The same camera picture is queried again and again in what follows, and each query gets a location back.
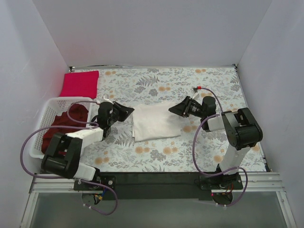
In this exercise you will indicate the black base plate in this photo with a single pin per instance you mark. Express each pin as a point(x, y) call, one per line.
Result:
point(165, 185)

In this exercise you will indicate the floral table cloth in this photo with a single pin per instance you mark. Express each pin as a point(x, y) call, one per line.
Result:
point(148, 86)

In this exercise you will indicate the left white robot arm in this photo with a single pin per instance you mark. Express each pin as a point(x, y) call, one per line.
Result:
point(62, 156)

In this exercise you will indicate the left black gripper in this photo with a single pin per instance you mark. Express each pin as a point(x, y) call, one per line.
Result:
point(118, 111)

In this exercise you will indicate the aluminium frame rail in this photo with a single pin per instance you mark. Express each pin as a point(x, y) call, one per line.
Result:
point(257, 182)

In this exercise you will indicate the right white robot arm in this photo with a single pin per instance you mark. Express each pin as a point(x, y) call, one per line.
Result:
point(241, 128)

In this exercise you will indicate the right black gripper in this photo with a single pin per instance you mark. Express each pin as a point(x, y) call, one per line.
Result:
point(185, 107)

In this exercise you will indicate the dark red t shirt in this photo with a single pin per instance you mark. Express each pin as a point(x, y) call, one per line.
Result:
point(77, 112)

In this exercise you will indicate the folded pink t shirt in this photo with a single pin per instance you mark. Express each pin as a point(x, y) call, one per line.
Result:
point(81, 84)

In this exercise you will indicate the white t shirt red print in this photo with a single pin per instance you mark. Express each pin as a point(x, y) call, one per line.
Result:
point(155, 121)

